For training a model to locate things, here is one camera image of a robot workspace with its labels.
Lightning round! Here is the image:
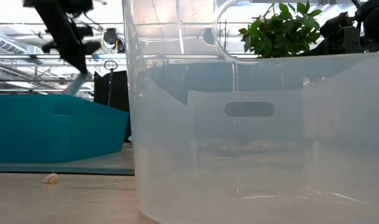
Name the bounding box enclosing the green leafy plant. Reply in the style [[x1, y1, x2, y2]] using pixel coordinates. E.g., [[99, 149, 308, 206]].
[[238, 1, 325, 59]]

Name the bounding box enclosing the teal plastic bin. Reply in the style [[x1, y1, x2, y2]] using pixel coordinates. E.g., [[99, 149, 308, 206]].
[[0, 93, 130, 164]]

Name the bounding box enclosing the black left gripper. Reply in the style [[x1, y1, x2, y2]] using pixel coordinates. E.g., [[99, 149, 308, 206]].
[[22, 0, 103, 75]]

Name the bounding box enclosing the black panel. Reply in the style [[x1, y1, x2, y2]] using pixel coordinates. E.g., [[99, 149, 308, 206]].
[[93, 70, 130, 113]]

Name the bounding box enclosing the black hanging device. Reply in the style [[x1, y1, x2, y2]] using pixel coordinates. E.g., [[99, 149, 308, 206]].
[[102, 27, 125, 53]]

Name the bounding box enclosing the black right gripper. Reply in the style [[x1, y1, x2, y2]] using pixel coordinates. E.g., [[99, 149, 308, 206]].
[[301, 11, 363, 58]]

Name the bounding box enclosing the metal rod with ring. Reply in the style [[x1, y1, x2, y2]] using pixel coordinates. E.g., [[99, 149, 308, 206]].
[[103, 60, 119, 107]]

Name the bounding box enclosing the large clear plastic container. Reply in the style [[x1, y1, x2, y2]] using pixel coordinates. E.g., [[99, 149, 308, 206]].
[[122, 0, 379, 224]]

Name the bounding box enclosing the small beige crumb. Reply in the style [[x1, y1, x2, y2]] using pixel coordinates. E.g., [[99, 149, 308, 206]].
[[43, 172, 60, 185]]

